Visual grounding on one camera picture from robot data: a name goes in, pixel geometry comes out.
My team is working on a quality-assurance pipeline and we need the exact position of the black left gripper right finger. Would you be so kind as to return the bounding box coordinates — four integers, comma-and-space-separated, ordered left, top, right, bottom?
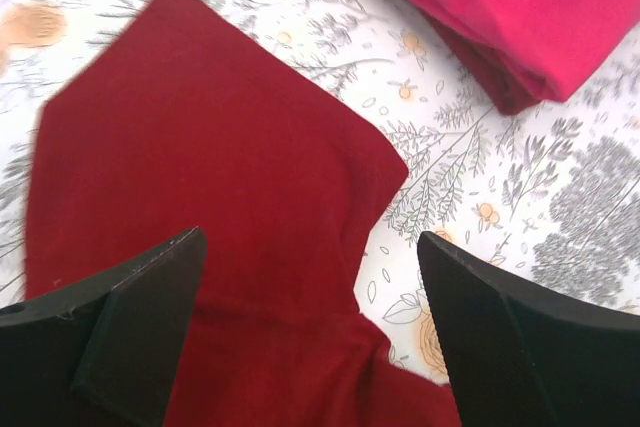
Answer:
417, 232, 639, 426

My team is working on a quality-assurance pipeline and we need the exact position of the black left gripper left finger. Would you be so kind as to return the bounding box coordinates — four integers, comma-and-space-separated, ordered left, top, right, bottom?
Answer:
1, 229, 206, 426

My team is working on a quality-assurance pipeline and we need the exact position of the floral patterned table mat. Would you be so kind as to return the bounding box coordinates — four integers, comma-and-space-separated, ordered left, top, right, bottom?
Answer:
1, 0, 639, 382

